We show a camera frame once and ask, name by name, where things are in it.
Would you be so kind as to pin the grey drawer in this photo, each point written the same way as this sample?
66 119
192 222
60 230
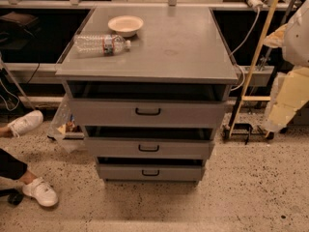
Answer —
143 172
148 148
166 114

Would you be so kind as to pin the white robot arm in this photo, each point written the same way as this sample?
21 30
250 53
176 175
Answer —
289 91

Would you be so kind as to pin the grey metal drawer cabinet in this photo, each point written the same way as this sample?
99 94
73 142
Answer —
177 56

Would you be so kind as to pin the grey bottom drawer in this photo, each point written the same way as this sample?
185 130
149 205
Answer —
143 172

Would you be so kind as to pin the grey top drawer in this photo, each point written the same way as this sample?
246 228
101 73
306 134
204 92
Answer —
166 114

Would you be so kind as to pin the white ceramic bowl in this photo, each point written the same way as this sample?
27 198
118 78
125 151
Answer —
126 25

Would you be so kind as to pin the clear plastic water bottle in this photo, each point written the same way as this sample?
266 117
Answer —
106 44

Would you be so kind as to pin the clear plastic bag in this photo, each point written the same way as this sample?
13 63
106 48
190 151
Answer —
64 130

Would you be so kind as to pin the white sneaker upper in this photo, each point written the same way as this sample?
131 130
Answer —
26 123

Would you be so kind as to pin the white sneaker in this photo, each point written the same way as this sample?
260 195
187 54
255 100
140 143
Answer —
42 191
26 123

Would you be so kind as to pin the white sneaker lower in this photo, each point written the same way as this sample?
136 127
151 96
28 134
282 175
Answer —
42 191

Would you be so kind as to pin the black trouser leg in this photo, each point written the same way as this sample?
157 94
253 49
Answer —
10 167

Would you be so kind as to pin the black chair caster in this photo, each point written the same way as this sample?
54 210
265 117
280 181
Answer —
15 198

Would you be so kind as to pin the yellow wooden ladder frame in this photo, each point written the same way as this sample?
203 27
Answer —
243 97

